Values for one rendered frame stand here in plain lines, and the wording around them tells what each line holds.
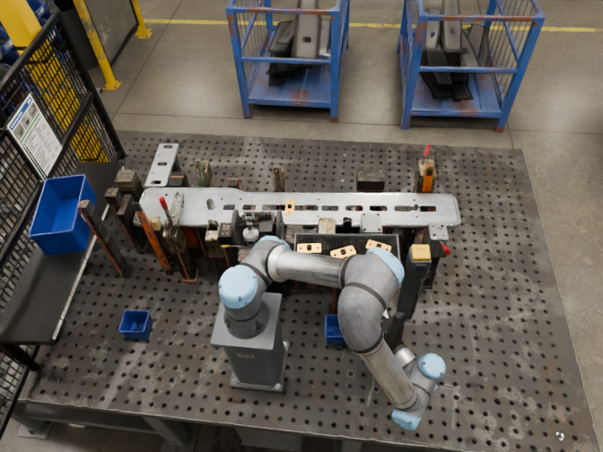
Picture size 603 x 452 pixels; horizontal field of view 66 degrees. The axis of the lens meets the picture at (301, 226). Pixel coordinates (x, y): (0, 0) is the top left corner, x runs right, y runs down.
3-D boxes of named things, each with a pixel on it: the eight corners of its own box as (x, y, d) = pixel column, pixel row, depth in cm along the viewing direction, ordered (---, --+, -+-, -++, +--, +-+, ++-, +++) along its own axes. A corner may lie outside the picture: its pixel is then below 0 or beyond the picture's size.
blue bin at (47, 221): (98, 195, 202) (85, 173, 192) (86, 250, 183) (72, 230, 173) (59, 199, 202) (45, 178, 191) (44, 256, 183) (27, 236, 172)
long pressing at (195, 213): (454, 189, 201) (455, 186, 200) (463, 230, 187) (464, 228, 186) (144, 187, 210) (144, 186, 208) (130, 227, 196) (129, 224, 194)
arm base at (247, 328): (265, 341, 149) (262, 326, 141) (220, 336, 150) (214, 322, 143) (273, 299, 158) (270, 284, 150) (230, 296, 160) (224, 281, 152)
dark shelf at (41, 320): (126, 166, 218) (124, 161, 215) (53, 346, 162) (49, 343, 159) (81, 166, 219) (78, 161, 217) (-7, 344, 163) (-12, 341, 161)
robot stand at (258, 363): (282, 393, 178) (272, 350, 147) (230, 386, 180) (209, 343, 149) (289, 343, 191) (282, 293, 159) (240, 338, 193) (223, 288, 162)
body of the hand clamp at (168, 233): (198, 270, 215) (179, 222, 188) (196, 282, 211) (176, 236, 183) (186, 270, 215) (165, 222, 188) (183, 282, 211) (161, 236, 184)
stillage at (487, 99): (397, 49, 451) (410, -57, 377) (481, 51, 443) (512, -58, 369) (400, 129, 377) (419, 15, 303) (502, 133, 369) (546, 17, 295)
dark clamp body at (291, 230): (310, 272, 212) (308, 219, 182) (310, 297, 204) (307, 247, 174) (287, 272, 213) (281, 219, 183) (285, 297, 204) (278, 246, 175)
